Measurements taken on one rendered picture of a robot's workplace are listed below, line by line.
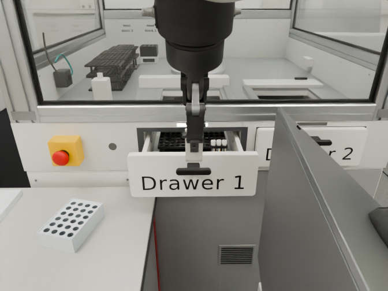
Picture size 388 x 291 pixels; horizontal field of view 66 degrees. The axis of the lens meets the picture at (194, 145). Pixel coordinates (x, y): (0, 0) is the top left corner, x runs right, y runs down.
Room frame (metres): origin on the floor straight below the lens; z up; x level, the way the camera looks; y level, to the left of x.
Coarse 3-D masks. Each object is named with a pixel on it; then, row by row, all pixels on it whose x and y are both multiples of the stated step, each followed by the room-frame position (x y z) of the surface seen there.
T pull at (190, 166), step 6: (180, 168) 0.55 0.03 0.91; (186, 168) 0.55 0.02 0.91; (192, 168) 0.55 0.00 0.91; (198, 168) 0.55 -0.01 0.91; (204, 168) 0.55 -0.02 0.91; (180, 174) 0.54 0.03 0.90; (186, 174) 0.54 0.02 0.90; (192, 174) 0.54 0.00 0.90; (198, 174) 0.54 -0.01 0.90; (204, 174) 0.54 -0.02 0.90
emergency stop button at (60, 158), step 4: (56, 152) 0.66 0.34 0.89; (60, 152) 0.66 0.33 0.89; (64, 152) 0.66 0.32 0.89; (52, 156) 0.65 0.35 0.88; (56, 156) 0.65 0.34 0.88; (60, 156) 0.65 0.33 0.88; (64, 156) 0.65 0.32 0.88; (68, 156) 0.66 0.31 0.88; (56, 160) 0.65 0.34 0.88; (60, 160) 0.65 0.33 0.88; (64, 160) 0.65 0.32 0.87; (68, 160) 0.66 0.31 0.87; (56, 164) 0.65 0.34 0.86; (60, 164) 0.65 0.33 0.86; (64, 164) 0.65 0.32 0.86
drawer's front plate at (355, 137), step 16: (272, 128) 0.73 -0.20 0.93; (304, 128) 0.73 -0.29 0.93; (320, 128) 0.73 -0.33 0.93; (336, 128) 0.73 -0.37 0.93; (352, 128) 0.73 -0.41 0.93; (256, 144) 0.72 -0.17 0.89; (336, 144) 0.72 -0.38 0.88; (352, 144) 0.72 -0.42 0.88; (336, 160) 0.72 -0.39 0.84; (352, 160) 0.72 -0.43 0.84
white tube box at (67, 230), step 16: (64, 208) 0.56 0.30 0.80; (80, 208) 0.56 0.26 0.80; (96, 208) 0.56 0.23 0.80; (48, 224) 0.51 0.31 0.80; (64, 224) 0.51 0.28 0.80; (80, 224) 0.52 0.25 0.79; (96, 224) 0.54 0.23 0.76; (48, 240) 0.47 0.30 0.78; (64, 240) 0.46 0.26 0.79; (80, 240) 0.48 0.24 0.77
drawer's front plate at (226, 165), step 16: (128, 160) 0.57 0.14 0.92; (144, 160) 0.58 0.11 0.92; (160, 160) 0.58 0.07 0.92; (176, 160) 0.58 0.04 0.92; (208, 160) 0.58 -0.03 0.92; (224, 160) 0.58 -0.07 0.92; (240, 160) 0.58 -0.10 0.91; (256, 160) 0.58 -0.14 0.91; (144, 176) 0.58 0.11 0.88; (160, 176) 0.58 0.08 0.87; (176, 176) 0.58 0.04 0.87; (192, 176) 0.58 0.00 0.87; (208, 176) 0.58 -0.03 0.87; (224, 176) 0.58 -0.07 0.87; (256, 176) 0.58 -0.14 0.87; (144, 192) 0.58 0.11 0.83; (160, 192) 0.58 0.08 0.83; (176, 192) 0.58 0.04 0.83; (192, 192) 0.58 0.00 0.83; (208, 192) 0.58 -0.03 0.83; (224, 192) 0.58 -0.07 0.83; (240, 192) 0.58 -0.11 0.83
